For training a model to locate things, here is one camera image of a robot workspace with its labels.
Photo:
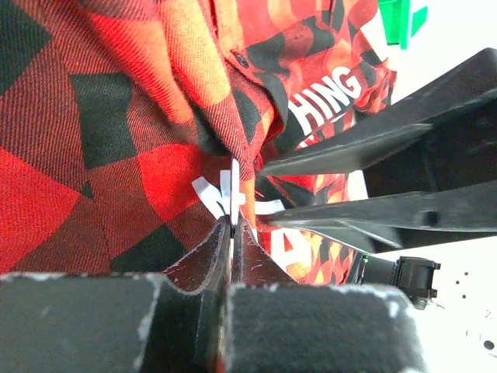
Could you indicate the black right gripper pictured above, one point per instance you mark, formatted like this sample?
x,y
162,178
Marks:
x,y
455,147

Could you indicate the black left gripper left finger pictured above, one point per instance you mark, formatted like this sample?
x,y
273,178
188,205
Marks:
x,y
130,322

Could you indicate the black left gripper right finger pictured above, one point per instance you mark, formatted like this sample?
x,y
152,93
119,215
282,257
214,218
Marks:
x,y
274,324

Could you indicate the red black plaid shirt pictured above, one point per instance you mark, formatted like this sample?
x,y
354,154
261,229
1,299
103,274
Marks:
x,y
119,121

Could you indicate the round pink brooch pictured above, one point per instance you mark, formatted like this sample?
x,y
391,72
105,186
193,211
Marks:
x,y
234,193

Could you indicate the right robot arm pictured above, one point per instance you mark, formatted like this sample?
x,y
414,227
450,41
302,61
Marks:
x,y
400,272

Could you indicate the green plastic tray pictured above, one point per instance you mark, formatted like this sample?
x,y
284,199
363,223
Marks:
x,y
402,20

